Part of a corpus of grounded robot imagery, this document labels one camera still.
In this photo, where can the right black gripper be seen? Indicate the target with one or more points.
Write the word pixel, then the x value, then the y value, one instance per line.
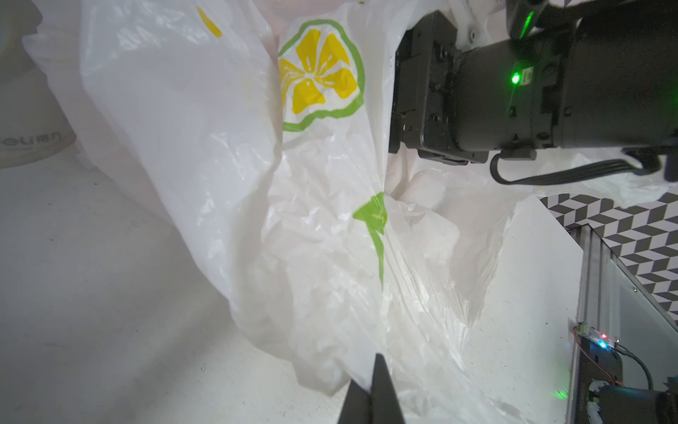
pixel 457 107

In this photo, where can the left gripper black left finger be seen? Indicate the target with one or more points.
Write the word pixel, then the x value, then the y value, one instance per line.
pixel 357 407

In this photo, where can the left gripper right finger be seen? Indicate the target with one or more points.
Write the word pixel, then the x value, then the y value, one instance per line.
pixel 385 407

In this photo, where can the white plastic bag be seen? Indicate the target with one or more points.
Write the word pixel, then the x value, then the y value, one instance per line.
pixel 261 132

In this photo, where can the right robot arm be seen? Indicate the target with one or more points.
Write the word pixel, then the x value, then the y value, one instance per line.
pixel 601 74

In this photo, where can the grey tape roll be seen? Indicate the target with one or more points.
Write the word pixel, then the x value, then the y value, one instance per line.
pixel 33 125

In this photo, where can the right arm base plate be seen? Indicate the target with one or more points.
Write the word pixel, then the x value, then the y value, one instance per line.
pixel 601 396

